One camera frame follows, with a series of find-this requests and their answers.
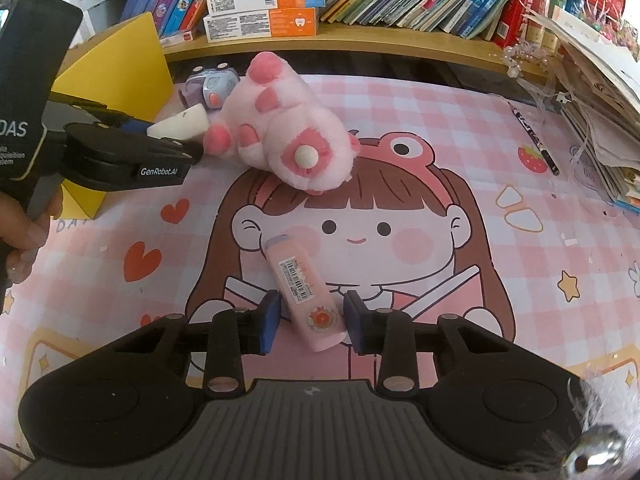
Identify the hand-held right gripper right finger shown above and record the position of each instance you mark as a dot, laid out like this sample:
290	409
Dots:
355	322

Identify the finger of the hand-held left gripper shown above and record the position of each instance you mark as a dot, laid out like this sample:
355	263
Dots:
90	117
196	152

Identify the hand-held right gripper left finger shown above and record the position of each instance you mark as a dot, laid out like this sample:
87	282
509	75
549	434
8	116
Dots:
270	322

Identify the white foam block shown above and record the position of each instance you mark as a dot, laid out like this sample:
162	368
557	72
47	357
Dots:
185	120

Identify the pink label bottle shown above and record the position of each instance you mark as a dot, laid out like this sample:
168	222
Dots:
300	285

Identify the yellow cardboard box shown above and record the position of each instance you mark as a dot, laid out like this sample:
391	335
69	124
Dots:
125	60

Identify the pink plush toy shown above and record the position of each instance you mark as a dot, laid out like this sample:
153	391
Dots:
280	125

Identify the person's left hand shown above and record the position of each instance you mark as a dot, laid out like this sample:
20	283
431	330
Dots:
20	230

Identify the pink printed desk mat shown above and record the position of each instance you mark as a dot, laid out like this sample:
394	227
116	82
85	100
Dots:
450	240

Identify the wooden shelf board with books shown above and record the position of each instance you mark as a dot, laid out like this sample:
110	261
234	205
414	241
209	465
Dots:
375	45

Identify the black pencil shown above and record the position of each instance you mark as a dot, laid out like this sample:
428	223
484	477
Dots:
532	137

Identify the silver metal bell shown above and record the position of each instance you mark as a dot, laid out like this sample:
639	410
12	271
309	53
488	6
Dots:
595	455

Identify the stack of papers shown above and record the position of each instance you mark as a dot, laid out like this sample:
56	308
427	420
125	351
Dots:
600	110

